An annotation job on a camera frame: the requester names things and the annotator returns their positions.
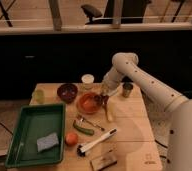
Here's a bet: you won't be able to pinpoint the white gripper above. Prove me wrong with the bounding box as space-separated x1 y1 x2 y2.
101 68 119 96

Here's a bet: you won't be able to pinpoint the dark purple grapes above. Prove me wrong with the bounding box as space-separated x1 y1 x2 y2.
94 95 109 106

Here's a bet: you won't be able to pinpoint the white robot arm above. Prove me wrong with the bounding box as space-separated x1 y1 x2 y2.
102 52 192 171

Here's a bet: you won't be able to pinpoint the red orange bowl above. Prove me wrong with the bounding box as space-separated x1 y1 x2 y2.
76 92 101 114

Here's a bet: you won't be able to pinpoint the dark maroon bowl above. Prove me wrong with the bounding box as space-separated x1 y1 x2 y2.
57 83 78 104

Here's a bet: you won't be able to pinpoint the metal cup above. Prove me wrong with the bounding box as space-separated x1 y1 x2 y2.
122 82 133 98

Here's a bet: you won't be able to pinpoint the pale yellow banana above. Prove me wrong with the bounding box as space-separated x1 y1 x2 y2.
104 99 113 122

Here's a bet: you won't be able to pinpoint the metal spoon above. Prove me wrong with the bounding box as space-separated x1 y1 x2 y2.
77 115 105 131

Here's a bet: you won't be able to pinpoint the green chili pepper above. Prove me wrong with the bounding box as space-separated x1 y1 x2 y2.
73 120 94 136

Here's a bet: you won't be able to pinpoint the orange tomato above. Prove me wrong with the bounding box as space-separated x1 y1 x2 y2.
65 132 78 146

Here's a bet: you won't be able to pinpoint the small green cup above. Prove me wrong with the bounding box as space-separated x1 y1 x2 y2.
32 90 45 104

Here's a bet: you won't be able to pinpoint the white black brush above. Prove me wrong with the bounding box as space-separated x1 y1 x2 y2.
77 128 117 157

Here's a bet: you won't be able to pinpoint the black office chair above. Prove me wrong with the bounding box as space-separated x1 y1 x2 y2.
81 0 151 25

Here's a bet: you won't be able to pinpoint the wooden block eraser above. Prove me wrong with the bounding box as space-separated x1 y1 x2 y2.
90 153 117 171

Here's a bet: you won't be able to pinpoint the green plastic tray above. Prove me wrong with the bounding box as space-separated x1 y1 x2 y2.
5 103 65 168

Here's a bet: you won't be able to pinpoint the grey blue sponge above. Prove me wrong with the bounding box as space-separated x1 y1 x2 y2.
37 133 59 152

